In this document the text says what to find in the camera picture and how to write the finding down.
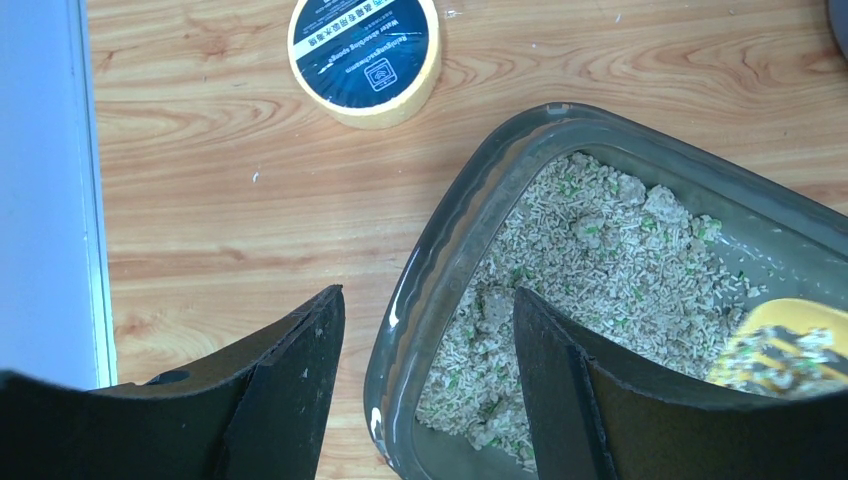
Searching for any yellow round sponge tin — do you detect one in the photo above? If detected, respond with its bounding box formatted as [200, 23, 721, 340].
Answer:
[286, 0, 442, 130]

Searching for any blue trash bin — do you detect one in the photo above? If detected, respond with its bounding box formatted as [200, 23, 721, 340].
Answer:
[826, 0, 848, 58]

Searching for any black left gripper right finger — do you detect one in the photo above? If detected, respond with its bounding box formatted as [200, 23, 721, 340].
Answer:
[513, 288, 847, 479]

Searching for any grey transparent litter box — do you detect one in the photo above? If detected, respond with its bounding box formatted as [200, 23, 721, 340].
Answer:
[363, 102, 847, 479]

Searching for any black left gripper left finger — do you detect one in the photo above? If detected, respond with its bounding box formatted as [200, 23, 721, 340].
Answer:
[1, 285, 345, 479]

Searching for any yellow litter scoop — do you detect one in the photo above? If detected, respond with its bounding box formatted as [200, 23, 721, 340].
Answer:
[707, 298, 847, 400]

